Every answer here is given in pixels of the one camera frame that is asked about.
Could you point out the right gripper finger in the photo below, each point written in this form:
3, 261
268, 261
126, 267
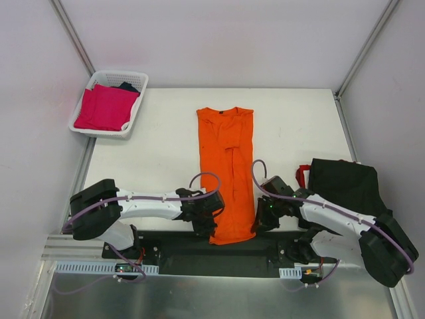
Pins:
260, 212
265, 229

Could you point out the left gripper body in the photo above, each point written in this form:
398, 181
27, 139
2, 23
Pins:
204, 224

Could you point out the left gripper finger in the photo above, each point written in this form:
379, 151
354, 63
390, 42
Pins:
201, 230
211, 228

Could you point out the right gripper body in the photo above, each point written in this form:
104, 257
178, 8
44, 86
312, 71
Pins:
262, 218

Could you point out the orange t shirt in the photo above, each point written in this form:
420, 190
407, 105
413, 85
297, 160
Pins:
226, 149

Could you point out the black t shirt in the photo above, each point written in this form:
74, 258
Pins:
348, 184

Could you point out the white plastic basket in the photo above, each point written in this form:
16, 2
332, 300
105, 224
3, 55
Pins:
113, 78

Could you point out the pink t shirt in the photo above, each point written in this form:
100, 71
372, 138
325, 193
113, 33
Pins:
105, 108

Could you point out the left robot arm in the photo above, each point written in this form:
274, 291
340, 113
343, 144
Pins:
98, 211

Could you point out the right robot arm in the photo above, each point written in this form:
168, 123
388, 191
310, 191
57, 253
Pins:
377, 244

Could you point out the red t shirt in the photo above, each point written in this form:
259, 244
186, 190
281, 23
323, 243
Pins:
302, 175

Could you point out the dark navy t shirt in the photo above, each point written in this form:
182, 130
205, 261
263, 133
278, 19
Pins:
128, 87

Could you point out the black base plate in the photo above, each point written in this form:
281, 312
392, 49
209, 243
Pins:
185, 253

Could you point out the right white cable duct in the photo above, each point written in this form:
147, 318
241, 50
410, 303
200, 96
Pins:
290, 273

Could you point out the white cable duct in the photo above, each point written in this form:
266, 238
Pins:
290, 273
85, 267

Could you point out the right aluminium frame post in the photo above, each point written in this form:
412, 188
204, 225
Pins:
375, 32

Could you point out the aluminium frame post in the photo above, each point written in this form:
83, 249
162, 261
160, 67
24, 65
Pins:
375, 32
73, 36

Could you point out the left white cable duct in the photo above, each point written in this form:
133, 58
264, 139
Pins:
85, 267

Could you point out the left aluminium frame post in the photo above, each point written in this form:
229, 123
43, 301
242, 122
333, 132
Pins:
73, 36

